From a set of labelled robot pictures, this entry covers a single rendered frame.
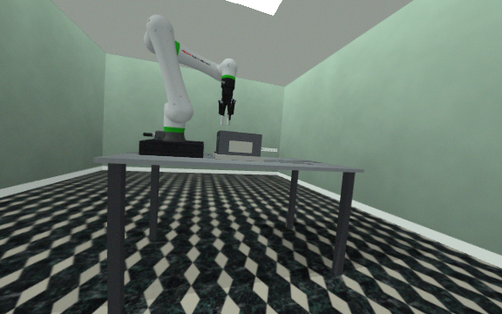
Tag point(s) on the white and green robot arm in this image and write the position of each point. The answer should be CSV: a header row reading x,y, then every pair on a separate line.
x,y
179,110

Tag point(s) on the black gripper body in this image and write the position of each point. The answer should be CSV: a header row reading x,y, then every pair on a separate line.
x,y
227,92

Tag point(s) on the grey divided crate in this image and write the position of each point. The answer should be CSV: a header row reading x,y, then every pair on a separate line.
x,y
234,143

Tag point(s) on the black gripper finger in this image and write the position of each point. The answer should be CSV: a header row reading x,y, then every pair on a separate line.
x,y
230,112
222,111

